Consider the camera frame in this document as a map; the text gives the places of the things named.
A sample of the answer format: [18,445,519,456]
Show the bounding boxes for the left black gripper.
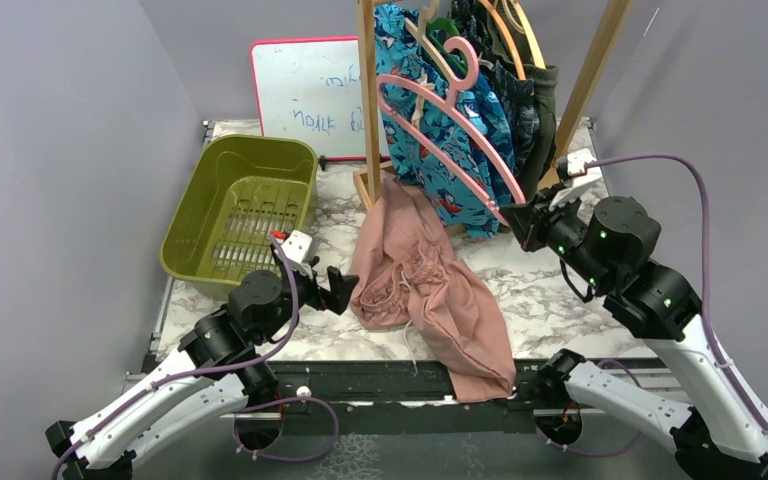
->
[256,256,359,343]

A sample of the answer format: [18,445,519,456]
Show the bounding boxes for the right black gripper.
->
[502,179,613,290]

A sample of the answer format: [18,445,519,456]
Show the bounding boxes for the pink shorts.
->
[350,176,516,403]

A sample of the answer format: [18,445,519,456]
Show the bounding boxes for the pink plastic hanger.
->
[375,32,516,240]

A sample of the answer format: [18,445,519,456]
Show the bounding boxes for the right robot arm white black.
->
[501,197,768,479]

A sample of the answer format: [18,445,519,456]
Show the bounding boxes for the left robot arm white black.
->
[46,267,359,479]

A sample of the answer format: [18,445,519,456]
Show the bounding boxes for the blue shark print shorts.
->
[373,3,516,241]

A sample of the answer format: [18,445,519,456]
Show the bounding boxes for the beige wooden hanger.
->
[503,0,546,69]

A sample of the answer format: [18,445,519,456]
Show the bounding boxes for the green plastic hanger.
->
[425,17,467,78]

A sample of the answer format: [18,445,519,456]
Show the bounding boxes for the dark olive shorts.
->
[498,1,559,197]

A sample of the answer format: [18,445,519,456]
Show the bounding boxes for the dark blue patterned shorts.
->
[450,1,540,175]

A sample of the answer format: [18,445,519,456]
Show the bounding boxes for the orange wooden hanger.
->
[478,0,527,81]

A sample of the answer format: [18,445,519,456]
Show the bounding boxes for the wooden clothes rack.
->
[354,0,635,210]

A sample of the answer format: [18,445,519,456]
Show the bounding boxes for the olive green plastic basket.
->
[159,134,319,300]

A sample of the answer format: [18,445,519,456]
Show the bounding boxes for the red framed whiteboard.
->
[250,37,366,160]

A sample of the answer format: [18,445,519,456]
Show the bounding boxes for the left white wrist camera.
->
[272,229,319,278]

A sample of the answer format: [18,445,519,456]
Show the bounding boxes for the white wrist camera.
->
[272,229,319,278]
[549,148,603,210]

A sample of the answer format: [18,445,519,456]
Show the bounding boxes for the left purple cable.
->
[49,231,342,480]

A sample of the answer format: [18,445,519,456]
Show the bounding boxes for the purple cable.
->
[49,231,342,480]
[536,153,768,480]

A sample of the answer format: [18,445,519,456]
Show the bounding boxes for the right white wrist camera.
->
[549,148,603,210]

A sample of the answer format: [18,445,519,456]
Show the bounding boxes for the black metal base rail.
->
[134,361,682,479]

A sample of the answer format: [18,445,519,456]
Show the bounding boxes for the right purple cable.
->
[536,153,768,480]

